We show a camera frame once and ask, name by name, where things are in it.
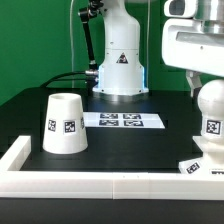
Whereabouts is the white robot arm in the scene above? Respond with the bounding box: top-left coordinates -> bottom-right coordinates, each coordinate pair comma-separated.
93,0 -> 224,100

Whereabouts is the white marker sheet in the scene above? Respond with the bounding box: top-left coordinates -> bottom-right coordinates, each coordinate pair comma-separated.
84,112 -> 165,129

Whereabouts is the white frame wall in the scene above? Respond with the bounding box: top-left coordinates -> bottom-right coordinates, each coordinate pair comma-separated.
0,136 -> 224,200

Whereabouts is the black cable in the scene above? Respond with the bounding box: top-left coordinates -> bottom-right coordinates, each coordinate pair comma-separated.
40,69 -> 100,89

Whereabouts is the white lamp shade cone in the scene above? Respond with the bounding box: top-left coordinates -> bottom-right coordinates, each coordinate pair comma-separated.
43,93 -> 88,154

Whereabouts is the white lamp bulb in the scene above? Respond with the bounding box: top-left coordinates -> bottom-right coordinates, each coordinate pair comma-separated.
198,79 -> 224,144

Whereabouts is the white cable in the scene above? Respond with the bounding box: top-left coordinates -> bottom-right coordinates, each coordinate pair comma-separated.
68,0 -> 76,89

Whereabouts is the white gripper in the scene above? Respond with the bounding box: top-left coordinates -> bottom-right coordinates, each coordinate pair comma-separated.
162,0 -> 224,97

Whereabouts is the white lamp base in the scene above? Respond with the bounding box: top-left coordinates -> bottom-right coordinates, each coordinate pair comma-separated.
179,136 -> 224,175

